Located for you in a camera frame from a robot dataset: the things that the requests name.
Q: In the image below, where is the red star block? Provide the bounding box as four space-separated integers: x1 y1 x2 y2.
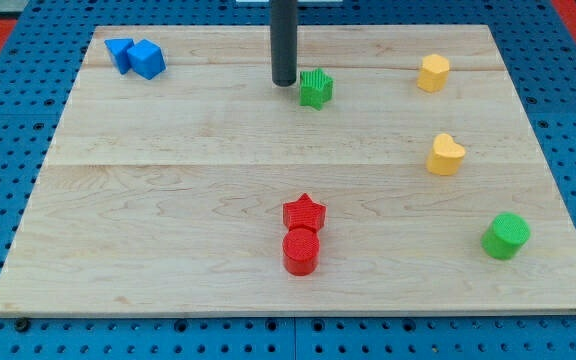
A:
283 193 327 232

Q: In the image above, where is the green star block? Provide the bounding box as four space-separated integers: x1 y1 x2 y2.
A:
299 68 334 110

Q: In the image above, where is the yellow heart block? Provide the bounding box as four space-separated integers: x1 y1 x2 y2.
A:
426 133 466 176

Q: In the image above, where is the red cylinder block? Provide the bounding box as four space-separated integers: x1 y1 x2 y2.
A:
282 228 320 276

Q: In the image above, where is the yellow hexagon block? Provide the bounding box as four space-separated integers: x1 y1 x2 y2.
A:
417 54 450 93

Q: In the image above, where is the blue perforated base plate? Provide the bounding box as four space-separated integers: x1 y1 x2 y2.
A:
0 0 576 359

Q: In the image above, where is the light wooden board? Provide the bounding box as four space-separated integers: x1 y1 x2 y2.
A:
0 25 576 318

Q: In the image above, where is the blue cube block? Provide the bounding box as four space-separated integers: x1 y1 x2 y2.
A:
127 39 166 80

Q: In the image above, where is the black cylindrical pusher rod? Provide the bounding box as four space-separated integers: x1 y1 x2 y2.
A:
270 0 298 87

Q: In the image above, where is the blue triangle block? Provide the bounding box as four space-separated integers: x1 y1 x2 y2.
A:
104 38 134 75

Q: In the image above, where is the green cylinder block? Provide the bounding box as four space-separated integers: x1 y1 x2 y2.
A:
480 212 531 260

